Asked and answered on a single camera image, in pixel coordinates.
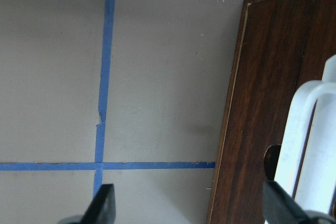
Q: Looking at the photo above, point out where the dark wooden drawer cabinet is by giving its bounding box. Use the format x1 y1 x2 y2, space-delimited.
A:
206 0 336 224

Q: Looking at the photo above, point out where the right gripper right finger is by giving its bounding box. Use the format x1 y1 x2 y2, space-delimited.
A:
262 181 335 224

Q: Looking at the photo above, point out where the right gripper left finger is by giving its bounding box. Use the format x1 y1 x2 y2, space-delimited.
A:
58 184 116 224

